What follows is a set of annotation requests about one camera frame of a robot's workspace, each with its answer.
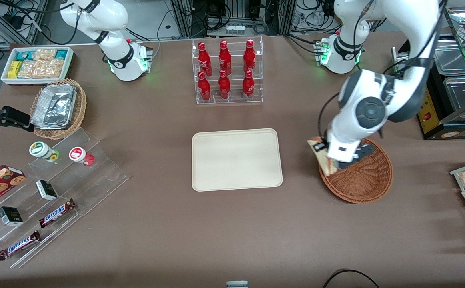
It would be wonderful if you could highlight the light wicker basket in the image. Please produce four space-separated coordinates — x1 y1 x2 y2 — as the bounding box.
30 78 87 140

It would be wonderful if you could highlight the black food warmer cabinet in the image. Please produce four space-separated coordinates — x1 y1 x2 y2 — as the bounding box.
391 6 465 140

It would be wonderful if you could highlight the clear cracker bag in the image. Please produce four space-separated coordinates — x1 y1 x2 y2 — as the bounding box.
32 49 57 62
18 60 64 79

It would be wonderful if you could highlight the clear acrylic step display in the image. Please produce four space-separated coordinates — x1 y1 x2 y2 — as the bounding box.
0 127 129 269

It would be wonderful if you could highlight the green lid cup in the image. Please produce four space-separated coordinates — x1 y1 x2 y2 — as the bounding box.
29 141 60 162

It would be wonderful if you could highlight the white snack bin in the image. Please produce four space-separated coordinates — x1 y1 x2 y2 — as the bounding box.
0 46 74 86

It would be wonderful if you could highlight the black floor cable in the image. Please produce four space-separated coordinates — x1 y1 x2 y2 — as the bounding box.
322 269 381 288

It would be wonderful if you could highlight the clear acrylic bottle rack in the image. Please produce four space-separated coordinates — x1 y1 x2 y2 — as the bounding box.
192 36 264 105

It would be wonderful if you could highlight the brown wicker basket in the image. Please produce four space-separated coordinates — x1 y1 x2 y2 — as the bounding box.
319 138 393 204

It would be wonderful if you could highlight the small black box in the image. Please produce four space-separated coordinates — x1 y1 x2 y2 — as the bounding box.
36 180 58 201
0 206 24 227

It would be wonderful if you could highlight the snickers bar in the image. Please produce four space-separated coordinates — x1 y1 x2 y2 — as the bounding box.
38 199 76 228
0 230 41 261

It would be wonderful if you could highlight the triangle sandwich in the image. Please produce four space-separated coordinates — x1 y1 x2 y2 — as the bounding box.
307 137 341 176

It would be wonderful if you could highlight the yellow snack pack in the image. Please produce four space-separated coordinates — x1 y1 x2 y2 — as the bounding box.
8 61 23 79

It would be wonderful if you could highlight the red lid cup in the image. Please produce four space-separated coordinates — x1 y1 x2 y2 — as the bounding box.
69 147 95 167

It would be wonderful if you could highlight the beige plastic tray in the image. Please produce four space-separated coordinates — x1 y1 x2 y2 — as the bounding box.
192 128 283 192

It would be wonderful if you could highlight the red cola bottle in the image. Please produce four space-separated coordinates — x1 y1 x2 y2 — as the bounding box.
198 42 213 76
219 40 232 76
243 39 256 74
198 71 212 102
218 70 231 100
242 70 255 99

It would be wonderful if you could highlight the stack of foil trays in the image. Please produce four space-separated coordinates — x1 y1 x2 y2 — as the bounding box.
31 83 78 130

